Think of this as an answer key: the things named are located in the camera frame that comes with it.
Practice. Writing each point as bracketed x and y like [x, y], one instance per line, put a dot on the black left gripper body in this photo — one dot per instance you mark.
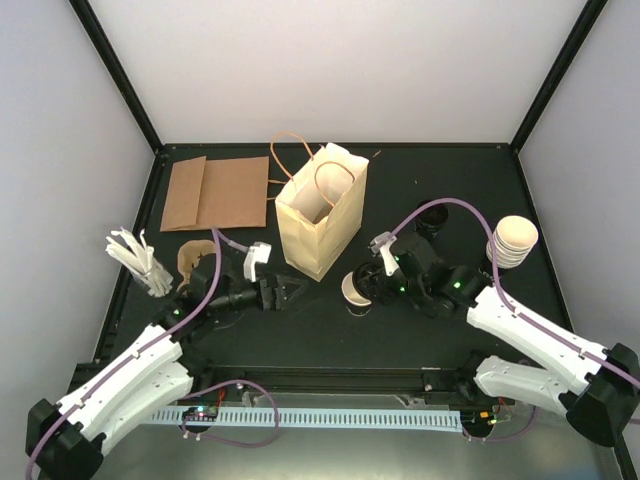
[267, 302]

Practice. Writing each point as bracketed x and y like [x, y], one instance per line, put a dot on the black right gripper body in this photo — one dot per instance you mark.
[415, 288]

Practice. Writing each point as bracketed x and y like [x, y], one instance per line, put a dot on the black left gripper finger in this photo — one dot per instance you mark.
[289, 285]
[284, 300]

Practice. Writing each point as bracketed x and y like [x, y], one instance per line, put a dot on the black takeout paper cup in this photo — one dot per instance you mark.
[357, 305]

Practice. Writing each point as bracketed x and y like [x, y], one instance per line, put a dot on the cream paper bag with handles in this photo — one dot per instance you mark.
[319, 209]

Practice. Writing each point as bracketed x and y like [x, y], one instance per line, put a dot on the black plastic cup lid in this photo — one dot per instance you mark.
[367, 279]

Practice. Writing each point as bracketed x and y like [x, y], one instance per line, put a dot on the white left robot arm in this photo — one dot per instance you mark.
[70, 438]

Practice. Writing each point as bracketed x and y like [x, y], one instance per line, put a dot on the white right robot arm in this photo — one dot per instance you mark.
[596, 389]

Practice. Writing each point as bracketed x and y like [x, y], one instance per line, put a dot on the black coffee cup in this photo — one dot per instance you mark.
[429, 222]

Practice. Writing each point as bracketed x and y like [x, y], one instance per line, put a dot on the stack of white paper cups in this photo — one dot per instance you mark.
[512, 240]

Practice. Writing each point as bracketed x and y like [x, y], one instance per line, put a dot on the flat brown paper bag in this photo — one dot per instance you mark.
[183, 196]

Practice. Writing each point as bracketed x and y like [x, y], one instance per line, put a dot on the white stirrers in holder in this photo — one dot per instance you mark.
[138, 257]

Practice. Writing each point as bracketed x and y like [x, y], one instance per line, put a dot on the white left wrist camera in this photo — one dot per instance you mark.
[257, 253]

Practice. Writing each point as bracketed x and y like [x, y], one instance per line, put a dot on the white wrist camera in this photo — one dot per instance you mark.
[381, 245]
[257, 253]

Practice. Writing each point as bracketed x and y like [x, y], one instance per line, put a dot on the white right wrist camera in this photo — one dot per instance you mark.
[381, 245]

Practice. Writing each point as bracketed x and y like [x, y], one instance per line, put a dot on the brown paper bag with handles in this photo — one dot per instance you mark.
[234, 193]

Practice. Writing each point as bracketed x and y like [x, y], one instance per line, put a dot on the white slotted cable duct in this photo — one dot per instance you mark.
[314, 418]

